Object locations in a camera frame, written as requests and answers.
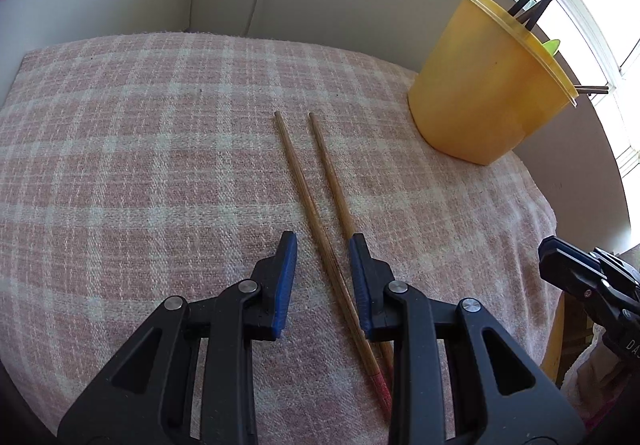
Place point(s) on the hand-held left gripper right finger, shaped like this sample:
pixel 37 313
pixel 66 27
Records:
pixel 360 290

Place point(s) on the pink plaid cloth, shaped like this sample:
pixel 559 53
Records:
pixel 150 165

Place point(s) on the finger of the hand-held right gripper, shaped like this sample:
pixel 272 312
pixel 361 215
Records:
pixel 570 247
pixel 565 272

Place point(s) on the yellow plastic cup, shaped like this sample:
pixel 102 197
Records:
pixel 480 85

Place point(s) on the green plastic spoon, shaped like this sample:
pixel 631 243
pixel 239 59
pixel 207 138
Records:
pixel 552 46

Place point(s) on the beige cloth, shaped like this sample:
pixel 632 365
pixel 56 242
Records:
pixel 587 375

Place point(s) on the red-tipped wooden chopstick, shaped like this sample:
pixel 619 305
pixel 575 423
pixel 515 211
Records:
pixel 332 180
pixel 310 205

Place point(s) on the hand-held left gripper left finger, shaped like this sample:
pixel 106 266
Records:
pixel 285 290

